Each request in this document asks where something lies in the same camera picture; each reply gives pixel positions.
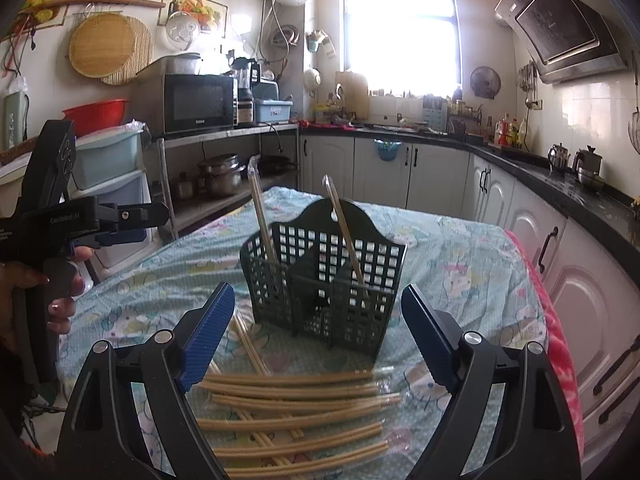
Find small steel kettle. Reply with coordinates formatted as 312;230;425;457
547;142;572;173

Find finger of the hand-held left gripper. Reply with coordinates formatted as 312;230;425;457
97;202;169;232
72;230;148;251

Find coiled hose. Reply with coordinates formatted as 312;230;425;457
272;25;303;48

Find pink fleece blanket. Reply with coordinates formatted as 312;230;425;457
502;227;586;480

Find stacked steel pots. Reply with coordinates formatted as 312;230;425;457
197;154;248;197

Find black blender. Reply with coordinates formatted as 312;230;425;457
231;56;262;126

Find bamboo chopstick pair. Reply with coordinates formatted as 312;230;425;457
322;174;370;298
247;155;281;268

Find metal kitchen shelf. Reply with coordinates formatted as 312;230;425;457
150;122;301;241

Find grey green bag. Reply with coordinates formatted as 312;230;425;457
4;91;26;148

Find steel pitcher with lid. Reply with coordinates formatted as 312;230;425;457
571;146;603;183

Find light blue knife organizer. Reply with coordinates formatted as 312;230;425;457
422;95;448;126

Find hanging metal utensils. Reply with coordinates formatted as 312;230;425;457
517;62;538;106

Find black stone countertop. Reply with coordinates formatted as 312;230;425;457
299;120;640;261

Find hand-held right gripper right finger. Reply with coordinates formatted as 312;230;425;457
400;284;583;480

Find wire mesh strainer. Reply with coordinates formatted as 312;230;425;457
627;95;640;156

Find steel pot with lid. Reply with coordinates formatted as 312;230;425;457
162;52;203;76

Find person's left hand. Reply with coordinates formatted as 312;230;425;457
0;247;94;351

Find black range hood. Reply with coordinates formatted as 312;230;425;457
495;0;630;85

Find fruit wall poster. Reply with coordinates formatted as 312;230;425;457
159;0;228;31
20;0;79;28

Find light blue drawer unit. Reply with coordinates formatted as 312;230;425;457
70;125;151;271

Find small wall fan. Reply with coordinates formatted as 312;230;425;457
470;66;502;99

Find black plastic utensil basket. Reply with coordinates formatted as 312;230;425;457
240;197;408;361

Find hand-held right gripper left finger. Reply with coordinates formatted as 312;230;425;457
55;282;236;480

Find pile of chopsticks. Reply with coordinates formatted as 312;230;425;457
197;310;403;473

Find blue plastic dish bin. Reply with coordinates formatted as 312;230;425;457
254;99;293;125

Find round bamboo mat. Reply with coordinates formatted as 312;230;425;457
100;15;152;86

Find black frying pan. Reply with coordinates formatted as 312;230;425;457
260;154;298;176

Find clear plastic lid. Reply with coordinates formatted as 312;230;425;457
165;10;202;52

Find white kitchen cabinets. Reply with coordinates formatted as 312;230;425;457
299;132;640;461

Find long wooden pole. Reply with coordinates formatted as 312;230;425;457
0;0;166;43

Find red plastic basin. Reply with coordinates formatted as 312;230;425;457
62;99;130;128

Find wooden cutting board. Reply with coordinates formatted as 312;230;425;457
334;71;370;116

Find blue hanging basket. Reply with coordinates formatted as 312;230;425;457
372;140;402;162

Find black microwave oven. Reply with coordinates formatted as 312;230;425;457
136;72;240;136

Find round bamboo tray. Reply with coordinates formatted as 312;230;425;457
68;12;136;79

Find kitchen window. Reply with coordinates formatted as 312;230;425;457
342;0;461;98

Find printed light blue tablecloth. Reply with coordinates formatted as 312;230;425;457
55;186;548;480

